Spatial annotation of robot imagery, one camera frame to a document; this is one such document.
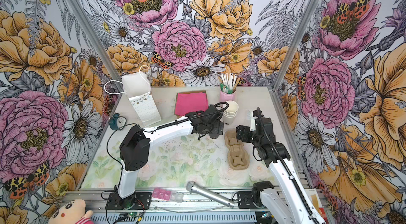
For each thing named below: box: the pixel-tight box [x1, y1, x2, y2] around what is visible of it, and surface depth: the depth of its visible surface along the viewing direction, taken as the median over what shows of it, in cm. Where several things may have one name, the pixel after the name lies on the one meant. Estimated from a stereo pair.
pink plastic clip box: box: [151, 188, 184, 203], surface depth 77 cm
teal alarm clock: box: [108, 113, 127, 131], surface depth 98 cm
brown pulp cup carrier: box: [224, 128, 251, 171], surface depth 87 cm
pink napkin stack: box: [174, 91, 209, 116], surface depth 113 cm
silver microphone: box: [186, 181, 235, 208], surface depth 76 cm
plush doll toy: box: [41, 194, 95, 224], surface depth 68 cm
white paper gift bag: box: [121, 71, 162, 127], surface depth 92 cm
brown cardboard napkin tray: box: [174, 90, 209, 119], surface depth 114 cm
